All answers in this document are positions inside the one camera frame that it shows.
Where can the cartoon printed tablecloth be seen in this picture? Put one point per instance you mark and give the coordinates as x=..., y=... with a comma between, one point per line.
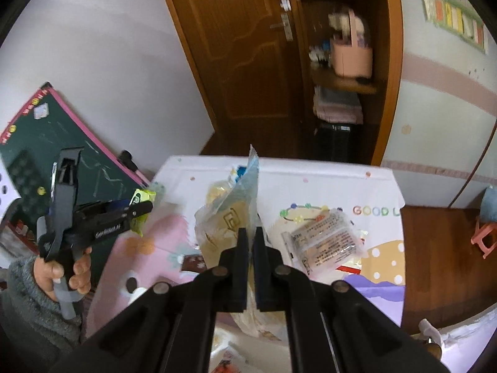
x=330, y=186

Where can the brown wooden door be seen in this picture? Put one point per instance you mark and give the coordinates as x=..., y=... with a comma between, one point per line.
x=233, y=46

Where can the blue cushion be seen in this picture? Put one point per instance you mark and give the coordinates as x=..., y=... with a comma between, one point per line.
x=490, y=204

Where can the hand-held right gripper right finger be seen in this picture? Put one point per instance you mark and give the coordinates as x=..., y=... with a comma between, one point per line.
x=259, y=268

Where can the black board eraser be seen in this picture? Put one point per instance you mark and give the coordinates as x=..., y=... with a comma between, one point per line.
x=126, y=159

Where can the clear cake packet blue edge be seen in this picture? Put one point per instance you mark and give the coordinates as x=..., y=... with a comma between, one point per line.
x=225, y=217

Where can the pink plastic stool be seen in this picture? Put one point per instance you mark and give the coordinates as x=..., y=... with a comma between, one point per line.
x=485, y=239

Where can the folded pink and grey towels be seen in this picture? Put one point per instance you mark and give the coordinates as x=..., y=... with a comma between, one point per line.
x=337, y=107

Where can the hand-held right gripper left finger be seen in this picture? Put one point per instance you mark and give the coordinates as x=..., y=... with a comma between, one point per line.
x=242, y=268

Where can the white spotted board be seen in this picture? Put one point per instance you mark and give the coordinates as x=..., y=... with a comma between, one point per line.
x=7, y=190

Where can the clear packet with white label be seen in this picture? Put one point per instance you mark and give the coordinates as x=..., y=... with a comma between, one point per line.
x=326, y=241

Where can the wall poster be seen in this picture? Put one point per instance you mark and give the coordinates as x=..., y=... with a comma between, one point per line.
x=450, y=7

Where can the wooden shelf cabinet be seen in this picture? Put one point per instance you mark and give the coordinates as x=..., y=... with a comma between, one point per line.
x=384, y=85

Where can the person's left forearm grey sleeve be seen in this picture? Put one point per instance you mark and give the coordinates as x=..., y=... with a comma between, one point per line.
x=27, y=318

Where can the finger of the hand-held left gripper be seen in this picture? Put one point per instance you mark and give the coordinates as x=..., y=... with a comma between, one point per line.
x=116, y=204
x=138, y=208

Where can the black box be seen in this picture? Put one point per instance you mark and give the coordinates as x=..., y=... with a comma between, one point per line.
x=337, y=142

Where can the yellow-green snack packet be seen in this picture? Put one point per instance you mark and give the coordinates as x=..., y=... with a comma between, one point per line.
x=139, y=226

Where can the person's left hand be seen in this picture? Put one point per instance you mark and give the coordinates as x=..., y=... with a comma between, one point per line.
x=83, y=270

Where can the dark wooden table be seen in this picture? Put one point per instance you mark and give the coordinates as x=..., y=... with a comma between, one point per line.
x=438, y=264

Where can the pink-framed green chalkboard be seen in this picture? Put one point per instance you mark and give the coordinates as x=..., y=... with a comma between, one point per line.
x=77, y=140

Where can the white door sticker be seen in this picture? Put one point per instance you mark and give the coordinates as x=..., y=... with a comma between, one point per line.
x=285, y=2

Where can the small brown snack packet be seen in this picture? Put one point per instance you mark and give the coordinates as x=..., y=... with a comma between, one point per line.
x=192, y=263

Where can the pink basket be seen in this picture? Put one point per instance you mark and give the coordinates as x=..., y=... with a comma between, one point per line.
x=351, y=58

